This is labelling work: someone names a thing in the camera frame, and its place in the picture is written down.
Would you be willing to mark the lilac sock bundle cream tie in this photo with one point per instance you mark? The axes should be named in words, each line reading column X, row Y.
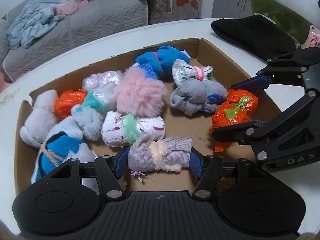
column 172, row 152

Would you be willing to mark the white fluffy sock bundle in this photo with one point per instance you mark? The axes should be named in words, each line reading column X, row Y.
column 37, row 122

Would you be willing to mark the grey sofa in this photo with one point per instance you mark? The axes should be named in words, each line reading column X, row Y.
column 100, row 25

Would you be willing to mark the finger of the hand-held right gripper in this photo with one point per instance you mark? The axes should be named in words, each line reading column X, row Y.
column 240, row 130
column 252, row 83

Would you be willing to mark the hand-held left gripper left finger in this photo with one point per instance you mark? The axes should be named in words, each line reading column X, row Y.
column 121, row 163

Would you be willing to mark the pastel striped sock bundle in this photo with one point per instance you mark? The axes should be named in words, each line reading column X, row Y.
column 105, row 78

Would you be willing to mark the small orange plastic bundle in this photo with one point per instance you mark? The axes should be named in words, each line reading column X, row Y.
column 67, row 103

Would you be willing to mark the pink white yarn scrap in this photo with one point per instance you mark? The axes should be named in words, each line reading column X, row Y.
column 138, row 175

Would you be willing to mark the pink pig figure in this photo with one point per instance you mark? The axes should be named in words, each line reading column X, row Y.
column 313, row 37

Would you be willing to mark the large orange bundle green tie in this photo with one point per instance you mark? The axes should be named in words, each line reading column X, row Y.
column 240, row 107

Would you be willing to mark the blue sock bundle pink band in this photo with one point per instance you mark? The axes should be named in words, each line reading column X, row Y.
column 165, row 60

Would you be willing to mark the blue white sock bundle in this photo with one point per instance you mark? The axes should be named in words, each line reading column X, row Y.
column 57, row 150

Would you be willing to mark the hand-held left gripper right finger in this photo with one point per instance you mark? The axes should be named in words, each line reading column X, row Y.
column 195, row 165

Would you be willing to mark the grey sock bundle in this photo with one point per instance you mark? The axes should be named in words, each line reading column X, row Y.
column 192, row 95

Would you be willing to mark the blue and pink blanket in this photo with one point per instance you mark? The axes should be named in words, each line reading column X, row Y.
column 37, row 17

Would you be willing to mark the white streaked bundle mint tie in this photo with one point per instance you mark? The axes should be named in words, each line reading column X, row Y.
column 150, row 127

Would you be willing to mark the white fluffy bundle teal tie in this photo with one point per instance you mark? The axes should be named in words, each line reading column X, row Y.
column 87, row 120

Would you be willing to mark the black cloth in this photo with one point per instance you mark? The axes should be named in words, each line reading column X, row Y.
column 250, row 35

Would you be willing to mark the glass fish bowl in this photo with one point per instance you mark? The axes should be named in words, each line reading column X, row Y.
column 282, row 7

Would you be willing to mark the cardboard box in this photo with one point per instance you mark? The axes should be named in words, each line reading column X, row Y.
column 180, row 125

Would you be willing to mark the pink furry bundle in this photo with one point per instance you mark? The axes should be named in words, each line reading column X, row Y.
column 140, row 92

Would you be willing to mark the white floral sock bundle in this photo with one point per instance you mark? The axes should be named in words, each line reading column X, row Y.
column 185, row 72

